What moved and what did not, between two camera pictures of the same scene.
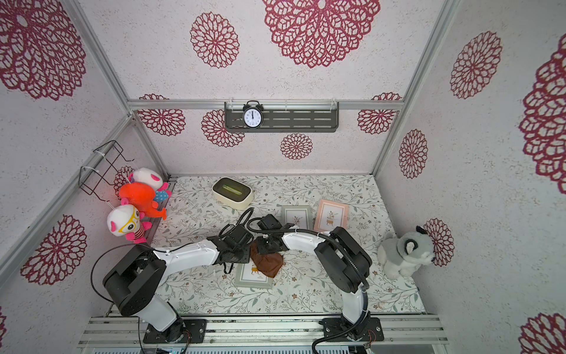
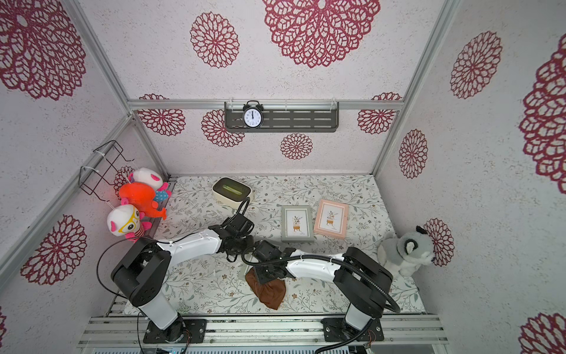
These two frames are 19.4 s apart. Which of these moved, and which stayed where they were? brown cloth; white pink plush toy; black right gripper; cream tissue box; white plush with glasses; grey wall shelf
Moved: brown cloth; black right gripper
Stayed: white pink plush toy; grey wall shelf; white plush with glasses; cream tissue box
